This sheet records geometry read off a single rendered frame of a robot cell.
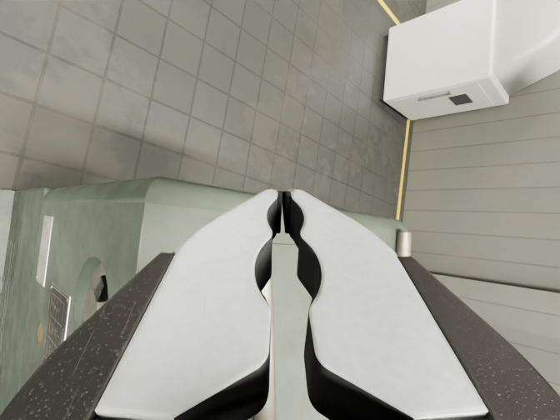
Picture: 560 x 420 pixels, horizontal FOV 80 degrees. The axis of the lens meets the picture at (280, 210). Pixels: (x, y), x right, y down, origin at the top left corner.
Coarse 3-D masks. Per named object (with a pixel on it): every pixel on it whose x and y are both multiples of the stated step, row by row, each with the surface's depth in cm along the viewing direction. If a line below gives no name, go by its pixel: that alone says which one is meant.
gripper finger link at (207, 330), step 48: (192, 240) 9; (240, 240) 9; (192, 288) 7; (240, 288) 7; (144, 336) 6; (192, 336) 6; (240, 336) 6; (144, 384) 6; (192, 384) 6; (240, 384) 6
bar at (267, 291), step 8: (264, 288) 32; (272, 296) 33; (272, 304) 33; (272, 312) 33; (272, 320) 33; (272, 328) 33; (272, 336) 33; (272, 344) 33; (272, 352) 33; (272, 360) 33; (272, 368) 33; (272, 376) 33; (272, 384) 33; (272, 392) 33; (272, 400) 33; (264, 408) 32; (272, 408) 33; (256, 416) 33; (264, 416) 32; (272, 416) 33
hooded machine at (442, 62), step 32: (480, 0) 242; (512, 0) 230; (544, 0) 217; (416, 32) 274; (448, 32) 255; (480, 32) 239; (512, 32) 228; (544, 32) 215; (384, 64) 296; (416, 64) 270; (448, 64) 252; (480, 64) 236; (512, 64) 230; (544, 64) 235; (384, 96) 287; (416, 96) 272; (448, 96) 266; (480, 96) 260
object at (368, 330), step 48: (288, 192) 11; (336, 240) 9; (336, 288) 8; (384, 288) 8; (336, 336) 6; (384, 336) 7; (432, 336) 7; (336, 384) 6; (384, 384) 6; (432, 384) 6
